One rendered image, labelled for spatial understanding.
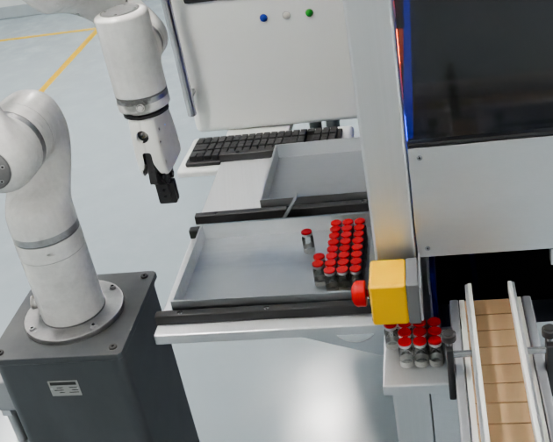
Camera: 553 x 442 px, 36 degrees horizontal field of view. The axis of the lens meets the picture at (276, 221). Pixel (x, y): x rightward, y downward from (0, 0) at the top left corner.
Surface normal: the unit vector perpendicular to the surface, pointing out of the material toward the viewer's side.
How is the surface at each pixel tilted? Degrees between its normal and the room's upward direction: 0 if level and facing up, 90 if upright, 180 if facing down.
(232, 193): 0
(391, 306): 90
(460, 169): 90
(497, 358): 0
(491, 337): 0
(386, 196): 90
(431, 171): 90
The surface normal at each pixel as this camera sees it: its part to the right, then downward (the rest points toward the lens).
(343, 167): -0.16, -0.85
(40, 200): 0.11, -0.58
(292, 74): -0.15, 0.52
